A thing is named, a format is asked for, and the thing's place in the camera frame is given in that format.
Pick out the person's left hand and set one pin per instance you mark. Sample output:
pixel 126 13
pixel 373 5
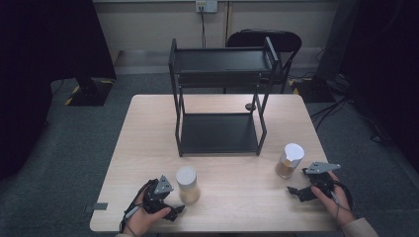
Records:
pixel 141 222

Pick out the jar of brown powder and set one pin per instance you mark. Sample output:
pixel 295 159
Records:
pixel 290 159

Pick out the white wall socket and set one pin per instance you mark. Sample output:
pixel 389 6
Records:
pixel 207 5

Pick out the person's right hand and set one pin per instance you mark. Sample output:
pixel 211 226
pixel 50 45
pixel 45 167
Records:
pixel 339 207

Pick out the black chair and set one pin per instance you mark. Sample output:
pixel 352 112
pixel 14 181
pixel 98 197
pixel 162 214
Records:
pixel 283 39

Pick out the black two-tier metal rack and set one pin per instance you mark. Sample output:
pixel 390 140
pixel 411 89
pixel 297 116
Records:
pixel 217 131

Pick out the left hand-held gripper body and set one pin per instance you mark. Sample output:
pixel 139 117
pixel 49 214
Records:
pixel 154 200

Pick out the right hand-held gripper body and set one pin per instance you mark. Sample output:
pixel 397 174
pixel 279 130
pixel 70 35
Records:
pixel 321 181

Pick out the small round black object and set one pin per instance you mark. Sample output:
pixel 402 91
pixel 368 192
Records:
pixel 250 106

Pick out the grey tape strip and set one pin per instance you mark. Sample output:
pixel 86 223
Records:
pixel 99 206

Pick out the jar of pale powder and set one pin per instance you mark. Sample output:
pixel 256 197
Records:
pixel 187 187

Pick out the dark grey upright panel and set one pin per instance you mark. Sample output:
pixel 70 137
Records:
pixel 336 42

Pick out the black stand base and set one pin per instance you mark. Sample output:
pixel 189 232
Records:
pixel 92 92
pixel 313 90

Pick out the dark curtain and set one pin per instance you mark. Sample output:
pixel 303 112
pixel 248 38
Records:
pixel 42 65
pixel 388 65

